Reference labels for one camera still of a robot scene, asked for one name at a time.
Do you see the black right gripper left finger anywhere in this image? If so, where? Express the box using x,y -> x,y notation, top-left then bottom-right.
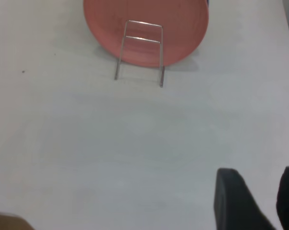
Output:
213,167 -> 278,230

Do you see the pink plate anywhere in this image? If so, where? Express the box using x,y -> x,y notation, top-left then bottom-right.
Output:
83,0 -> 209,68

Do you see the metal wire plate rack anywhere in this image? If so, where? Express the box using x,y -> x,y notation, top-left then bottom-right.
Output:
114,20 -> 165,88

